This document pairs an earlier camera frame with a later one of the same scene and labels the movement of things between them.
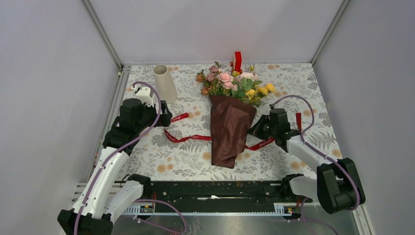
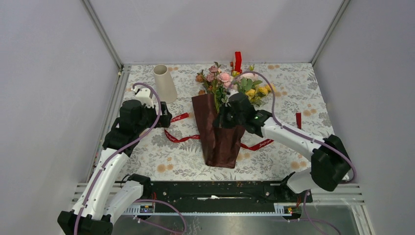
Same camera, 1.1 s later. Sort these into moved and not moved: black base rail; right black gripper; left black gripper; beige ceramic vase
Moved: right black gripper
Not moved: beige ceramic vase; left black gripper; black base rail
